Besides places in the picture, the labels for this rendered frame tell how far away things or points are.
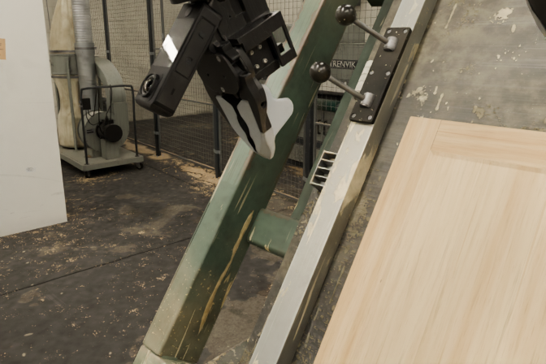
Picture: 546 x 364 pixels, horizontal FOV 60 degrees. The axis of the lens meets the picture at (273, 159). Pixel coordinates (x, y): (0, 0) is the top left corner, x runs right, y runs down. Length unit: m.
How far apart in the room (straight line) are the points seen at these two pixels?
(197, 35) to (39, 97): 3.67
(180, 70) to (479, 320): 0.50
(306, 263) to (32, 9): 3.53
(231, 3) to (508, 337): 0.53
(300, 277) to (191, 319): 0.27
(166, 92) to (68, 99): 5.92
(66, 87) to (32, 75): 2.25
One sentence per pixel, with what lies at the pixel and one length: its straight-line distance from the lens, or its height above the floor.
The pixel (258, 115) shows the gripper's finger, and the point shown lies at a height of 1.41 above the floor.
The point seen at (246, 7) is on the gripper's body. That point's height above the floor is 1.51.
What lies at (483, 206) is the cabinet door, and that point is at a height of 1.25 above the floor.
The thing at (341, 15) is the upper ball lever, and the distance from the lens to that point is 0.88.
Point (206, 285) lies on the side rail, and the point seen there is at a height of 1.01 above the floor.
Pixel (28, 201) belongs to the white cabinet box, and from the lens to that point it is 4.23.
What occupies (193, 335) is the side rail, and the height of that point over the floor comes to 0.91.
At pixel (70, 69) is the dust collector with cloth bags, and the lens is 6.18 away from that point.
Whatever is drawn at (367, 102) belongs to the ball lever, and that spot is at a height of 1.37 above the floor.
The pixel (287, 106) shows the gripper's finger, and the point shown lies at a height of 1.41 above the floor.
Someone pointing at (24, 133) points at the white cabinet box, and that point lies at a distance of 4.11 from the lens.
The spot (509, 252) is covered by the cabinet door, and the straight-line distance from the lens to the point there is 0.73.
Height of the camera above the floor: 1.48
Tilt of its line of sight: 14 degrees down
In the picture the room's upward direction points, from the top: straight up
